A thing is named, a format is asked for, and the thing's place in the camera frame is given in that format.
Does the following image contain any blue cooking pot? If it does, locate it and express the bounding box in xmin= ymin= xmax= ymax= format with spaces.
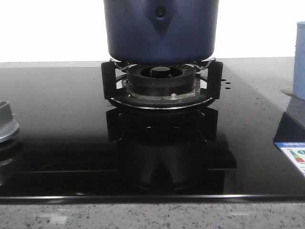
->
xmin=103 ymin=0 xmax=219 ymax=64

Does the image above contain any light blue cup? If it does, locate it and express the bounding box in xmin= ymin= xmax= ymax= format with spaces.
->
xmin=293 ymin=21 xmax=305 ymax=100

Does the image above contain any black glass gas stove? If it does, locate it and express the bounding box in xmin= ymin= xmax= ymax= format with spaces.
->
xmin=0 ymin=67 xmax=305 ymax=203

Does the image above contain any black right burner head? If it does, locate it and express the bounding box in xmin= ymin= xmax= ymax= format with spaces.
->
xmin=127 ymin=64 xmax=196 ymax=96

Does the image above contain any black right pan support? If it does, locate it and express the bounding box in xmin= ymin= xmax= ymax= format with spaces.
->
xmin=101 ymin=59 xmax=223 ymax=110

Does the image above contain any silver stove knob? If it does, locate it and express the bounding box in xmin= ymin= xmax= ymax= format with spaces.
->
xmin=0 ymin=101 xmax=19 ymax=143

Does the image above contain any energy rating label sticker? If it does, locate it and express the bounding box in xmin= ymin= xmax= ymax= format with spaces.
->
xmin=274 ymin=142 xmax=305 ymax=176

